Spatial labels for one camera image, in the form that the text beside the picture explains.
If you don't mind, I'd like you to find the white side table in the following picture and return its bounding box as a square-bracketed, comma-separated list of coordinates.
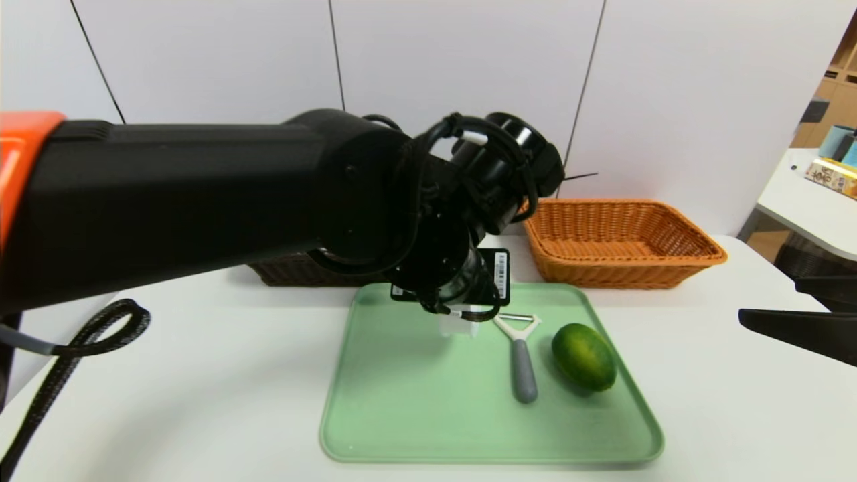
[755, 149, 857, 262]

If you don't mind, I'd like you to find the yellow printed box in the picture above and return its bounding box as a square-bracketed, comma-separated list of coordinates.
[803, 158, 857, 200]

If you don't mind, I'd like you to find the black braided cable sleeve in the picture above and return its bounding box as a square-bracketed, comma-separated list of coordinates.
[0, 299, 151, 482]

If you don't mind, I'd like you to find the green lime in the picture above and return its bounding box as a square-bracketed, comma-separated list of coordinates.
[550, 323, 617, 393]

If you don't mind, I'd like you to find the wooden shelf unit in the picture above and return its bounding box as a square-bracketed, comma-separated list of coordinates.
[790, 13, 857, 149]

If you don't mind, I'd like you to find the black chair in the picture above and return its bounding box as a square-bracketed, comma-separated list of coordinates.
[777, 233, 857, 282]

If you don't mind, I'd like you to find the peeler with grey handle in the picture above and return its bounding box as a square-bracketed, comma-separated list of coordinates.
[493, 313, 542, 404]

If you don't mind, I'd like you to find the grey blue cup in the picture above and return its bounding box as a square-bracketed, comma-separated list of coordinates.
[818, 125, 856, 161]

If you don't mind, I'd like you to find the black left wrist cable loop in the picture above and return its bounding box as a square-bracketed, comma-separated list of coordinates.
[402, 112, 540, 222]

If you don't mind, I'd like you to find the light green plastic tray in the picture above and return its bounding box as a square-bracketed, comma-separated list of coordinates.
[319, 283, 665, 464]

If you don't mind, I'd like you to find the thin black labelled cable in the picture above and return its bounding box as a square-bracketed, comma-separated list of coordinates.
[418, 298, 501, 323]

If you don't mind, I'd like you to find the orange wicker basket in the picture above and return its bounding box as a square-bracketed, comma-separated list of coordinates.
[519, 198, 728, 290]

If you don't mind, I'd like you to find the dark brown wicker basket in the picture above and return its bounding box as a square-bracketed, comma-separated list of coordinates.
[248, 251, 396, 287]

